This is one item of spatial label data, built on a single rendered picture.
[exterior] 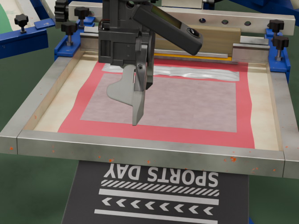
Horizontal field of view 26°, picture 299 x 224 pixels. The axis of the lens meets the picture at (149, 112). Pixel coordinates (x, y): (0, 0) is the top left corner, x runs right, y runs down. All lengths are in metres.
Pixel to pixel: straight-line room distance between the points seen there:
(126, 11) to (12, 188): 2.06
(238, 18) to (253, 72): 0.27
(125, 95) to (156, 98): 0.55
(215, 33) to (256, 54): 0.12
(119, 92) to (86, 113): 0.46
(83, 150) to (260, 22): 0.90
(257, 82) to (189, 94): 0.21
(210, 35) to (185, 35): 0.76
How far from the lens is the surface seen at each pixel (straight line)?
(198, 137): 1.36
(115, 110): 1.46
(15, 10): 2.32
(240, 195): 1.65
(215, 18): 1.97
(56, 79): 1.55
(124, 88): 0.99
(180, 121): 1.42
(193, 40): 0.99
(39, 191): 2.95
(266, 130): 1.42
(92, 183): 1.67
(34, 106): 1.40
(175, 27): 0.99
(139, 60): 0.98
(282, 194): 2.96
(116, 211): 1.60
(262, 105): 1.54
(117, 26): 1.01
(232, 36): 1.75
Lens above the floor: 2.18
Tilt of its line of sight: 42 degrees down
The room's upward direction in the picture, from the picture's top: straight up
